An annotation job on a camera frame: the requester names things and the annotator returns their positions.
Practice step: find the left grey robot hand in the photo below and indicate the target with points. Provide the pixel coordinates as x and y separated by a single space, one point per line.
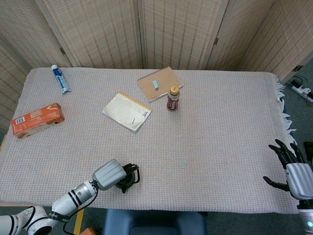
108 173

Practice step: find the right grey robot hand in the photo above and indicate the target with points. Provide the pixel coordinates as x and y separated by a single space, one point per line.
299 178

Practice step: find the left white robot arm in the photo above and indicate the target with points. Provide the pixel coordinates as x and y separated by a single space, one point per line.
71 202

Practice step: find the light blue eraser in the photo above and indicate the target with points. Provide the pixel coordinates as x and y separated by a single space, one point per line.
155 84

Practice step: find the orange cardboard box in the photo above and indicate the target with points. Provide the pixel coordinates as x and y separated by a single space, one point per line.
36 120

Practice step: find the orange object on floor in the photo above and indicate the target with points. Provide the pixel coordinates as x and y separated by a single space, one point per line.
87 231

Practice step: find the pale waffle tablecloth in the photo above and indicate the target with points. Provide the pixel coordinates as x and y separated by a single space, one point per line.
207 147

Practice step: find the brown spiral notebook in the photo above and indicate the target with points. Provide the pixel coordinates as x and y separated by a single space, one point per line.
166 80

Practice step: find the Costa coffee bottle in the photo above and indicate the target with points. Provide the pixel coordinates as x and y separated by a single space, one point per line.
172 102

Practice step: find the woven folding screen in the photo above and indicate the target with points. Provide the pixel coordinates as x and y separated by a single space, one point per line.
110 31

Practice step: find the black cast iron teapot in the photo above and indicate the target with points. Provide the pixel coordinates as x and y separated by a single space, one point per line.
127 182

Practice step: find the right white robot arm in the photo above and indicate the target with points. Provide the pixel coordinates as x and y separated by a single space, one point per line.
305 215

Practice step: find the blue chair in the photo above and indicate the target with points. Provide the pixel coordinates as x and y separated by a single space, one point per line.
151 222

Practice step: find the brass screen hinge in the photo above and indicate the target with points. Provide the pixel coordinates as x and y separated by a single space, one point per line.
62 50
216 40

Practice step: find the white power strip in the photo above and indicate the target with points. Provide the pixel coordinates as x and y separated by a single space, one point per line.
302 91

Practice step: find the blue white toothpaste tube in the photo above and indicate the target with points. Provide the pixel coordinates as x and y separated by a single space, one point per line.
61 79

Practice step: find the cream notepad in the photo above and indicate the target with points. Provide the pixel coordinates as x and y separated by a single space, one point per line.
124 111

